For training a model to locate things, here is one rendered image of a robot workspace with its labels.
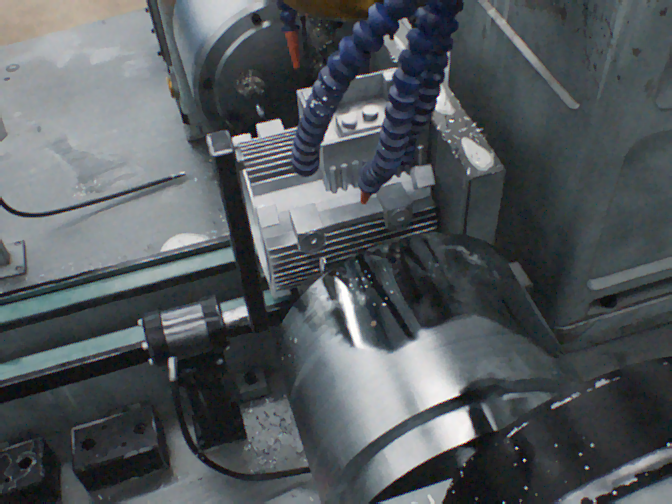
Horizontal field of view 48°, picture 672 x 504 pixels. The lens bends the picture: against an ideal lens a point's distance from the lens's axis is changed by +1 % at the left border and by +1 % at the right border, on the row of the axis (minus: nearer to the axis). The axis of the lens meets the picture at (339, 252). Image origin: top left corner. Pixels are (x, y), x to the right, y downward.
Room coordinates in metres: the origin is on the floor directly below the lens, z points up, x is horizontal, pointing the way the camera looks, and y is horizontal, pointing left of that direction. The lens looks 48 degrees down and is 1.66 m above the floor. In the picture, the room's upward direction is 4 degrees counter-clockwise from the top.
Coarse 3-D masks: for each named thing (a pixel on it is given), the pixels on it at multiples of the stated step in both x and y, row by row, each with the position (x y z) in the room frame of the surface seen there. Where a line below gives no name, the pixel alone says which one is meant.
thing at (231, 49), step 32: (192, 0) 0.94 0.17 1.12; (224, 0) 0.89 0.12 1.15; (256, 0) 0.86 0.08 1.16; (192, 32) 0.89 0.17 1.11; (224, 32) 0.84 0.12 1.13; (256, 32) 0.85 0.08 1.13; (352, 32) 0.88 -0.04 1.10; (192, 64) 0.85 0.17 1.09; (224, 64) 0.84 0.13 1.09; (256, 64) 0.85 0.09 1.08; (288, 64) 0.86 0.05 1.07; (320, 64) 0.85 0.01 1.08; (224, 96) 0.83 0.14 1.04; (288, 96) 0.86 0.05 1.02; (224, 128) 0.84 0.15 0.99; (256, 128) 0.84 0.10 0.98; (288, 128) 0.85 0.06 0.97
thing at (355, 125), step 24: (384, 72) 0.72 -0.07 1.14; (360, 96) 0.71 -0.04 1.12; (384, 96) 0.71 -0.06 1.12; (336, 120) 0.67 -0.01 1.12; (360, 120) 0.66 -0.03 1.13; (336, 144) 0.61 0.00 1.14; (360, 144) 0.61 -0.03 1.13; (336, 168) 0.60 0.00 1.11; (408, 168) 0.62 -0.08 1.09; (336, 192) 0.60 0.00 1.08
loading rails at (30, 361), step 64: (192, 256) 0.67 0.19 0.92; (256, 256) 0.66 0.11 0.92; (0, 320) 0.58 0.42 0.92; (64, 320) 0.59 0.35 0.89; (128, 320) 0.61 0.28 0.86; (0, 384) 0.48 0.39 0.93; (64, 384) 0.50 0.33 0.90; (128, 384) 0.51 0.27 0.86; (256, 384) 0.53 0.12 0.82; (0, 448) 0.46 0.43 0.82
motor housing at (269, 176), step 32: (256, 160) 0.63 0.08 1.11; (288, 160) 0.63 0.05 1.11; (256, 192) 0.60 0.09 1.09; (288, 192) 0.60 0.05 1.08; (320, 192) 0.60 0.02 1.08; (352, 192) 0.60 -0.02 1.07; (416, 192) 0.61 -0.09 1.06; (256, 224) 0.68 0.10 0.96; (288, 224) 0.57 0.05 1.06; (352, 224) 0.57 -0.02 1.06; (384, 224) 0.58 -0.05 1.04; (416, 224) 0.59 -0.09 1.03; (288, 256) 0.55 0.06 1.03; (320, 256) 0.56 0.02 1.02; (288, 288) 0.55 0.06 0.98
